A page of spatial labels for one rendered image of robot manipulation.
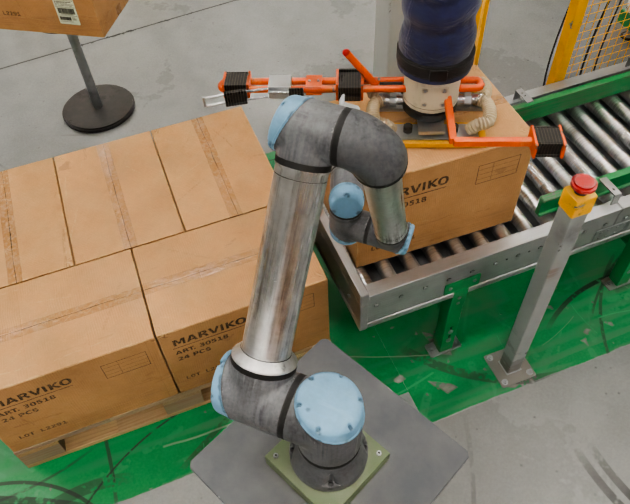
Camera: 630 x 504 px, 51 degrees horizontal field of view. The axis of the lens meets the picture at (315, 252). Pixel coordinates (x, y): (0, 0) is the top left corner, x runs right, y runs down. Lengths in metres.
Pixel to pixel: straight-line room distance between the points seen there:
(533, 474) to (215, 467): 1.27
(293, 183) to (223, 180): 1.31
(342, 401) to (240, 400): 0.22
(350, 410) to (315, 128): 0.59
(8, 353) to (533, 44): 3.32
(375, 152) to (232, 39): 3.11
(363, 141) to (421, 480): 0.86
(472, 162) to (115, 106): 2.34
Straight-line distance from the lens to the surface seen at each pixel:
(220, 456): 1.73
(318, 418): 1.40
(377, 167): 1.26
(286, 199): 1.29
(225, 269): 2.28
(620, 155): 2.82
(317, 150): 1.25
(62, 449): 2.67
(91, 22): 3.31
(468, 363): 2.72
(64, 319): 2.32
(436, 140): 2.07
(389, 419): 1.75
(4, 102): 4.23
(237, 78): 2.10
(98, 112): 3.88
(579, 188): 1.92
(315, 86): 2.05
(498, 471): 2.55
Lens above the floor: 2.34
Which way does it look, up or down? 52 degrees down
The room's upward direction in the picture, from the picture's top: 3 degrees counter-clockwise
